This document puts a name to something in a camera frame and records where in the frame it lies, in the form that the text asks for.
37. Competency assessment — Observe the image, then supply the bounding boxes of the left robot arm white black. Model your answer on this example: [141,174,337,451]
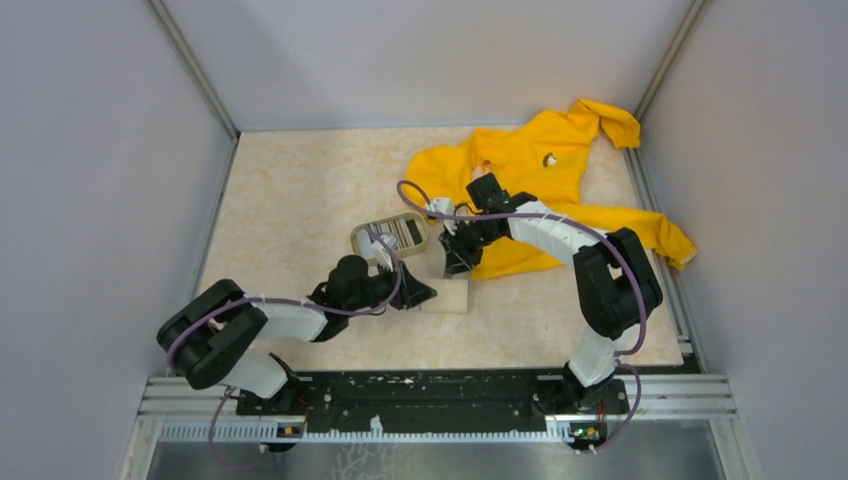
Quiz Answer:
[156,255,438,414]

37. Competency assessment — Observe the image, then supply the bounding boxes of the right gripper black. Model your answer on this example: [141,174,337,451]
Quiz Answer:
[439,216,503,277]

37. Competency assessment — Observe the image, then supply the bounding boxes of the beige oval card tray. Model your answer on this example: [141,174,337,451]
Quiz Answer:
[350,212,429,265]

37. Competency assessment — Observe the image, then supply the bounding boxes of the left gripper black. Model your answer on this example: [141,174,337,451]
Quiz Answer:
[346,256,438,314]

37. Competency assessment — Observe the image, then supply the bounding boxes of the stack of cards in tray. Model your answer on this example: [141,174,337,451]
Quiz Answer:
[368,217,424,253]

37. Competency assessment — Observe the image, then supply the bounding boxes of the yellow jacket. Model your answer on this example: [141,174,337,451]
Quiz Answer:
[402,99,698,270]

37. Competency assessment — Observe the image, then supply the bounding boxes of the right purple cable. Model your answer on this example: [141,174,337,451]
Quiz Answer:
[396,179,649,455]

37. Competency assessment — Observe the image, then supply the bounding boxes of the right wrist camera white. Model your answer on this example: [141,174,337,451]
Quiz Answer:
[426,197,457,235]

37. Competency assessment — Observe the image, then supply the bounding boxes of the aluminium front rail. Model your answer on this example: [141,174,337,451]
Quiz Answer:
[138,369,737,444]

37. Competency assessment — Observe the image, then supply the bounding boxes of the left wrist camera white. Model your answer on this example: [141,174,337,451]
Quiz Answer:
[371,235,397,271]

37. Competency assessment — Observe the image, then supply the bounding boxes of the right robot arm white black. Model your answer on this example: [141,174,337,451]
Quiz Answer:
[426,174,663,412]

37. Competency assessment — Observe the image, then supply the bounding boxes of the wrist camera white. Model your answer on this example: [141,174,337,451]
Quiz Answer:
[426,197,457,235]
[371,235,397,271]

